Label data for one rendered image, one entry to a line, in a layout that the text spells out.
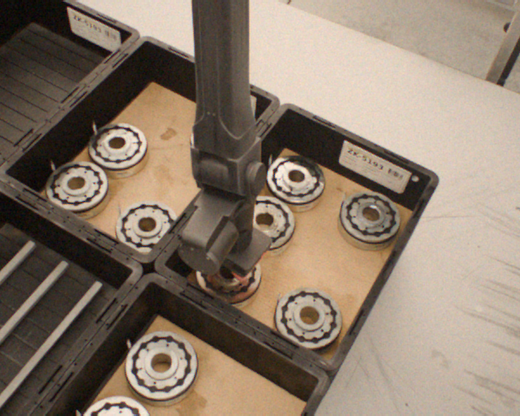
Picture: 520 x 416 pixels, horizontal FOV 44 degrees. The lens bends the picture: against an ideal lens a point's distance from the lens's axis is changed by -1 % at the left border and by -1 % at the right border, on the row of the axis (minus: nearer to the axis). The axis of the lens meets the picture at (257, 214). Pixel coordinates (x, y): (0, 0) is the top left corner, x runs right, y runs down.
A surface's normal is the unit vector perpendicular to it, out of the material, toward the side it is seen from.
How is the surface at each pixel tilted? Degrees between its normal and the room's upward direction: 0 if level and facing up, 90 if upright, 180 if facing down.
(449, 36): 0
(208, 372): 0
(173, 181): 0
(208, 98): 77
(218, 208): 11
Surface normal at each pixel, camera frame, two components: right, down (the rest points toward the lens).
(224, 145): -0.46, 0.57
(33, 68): 0.07, -0.55
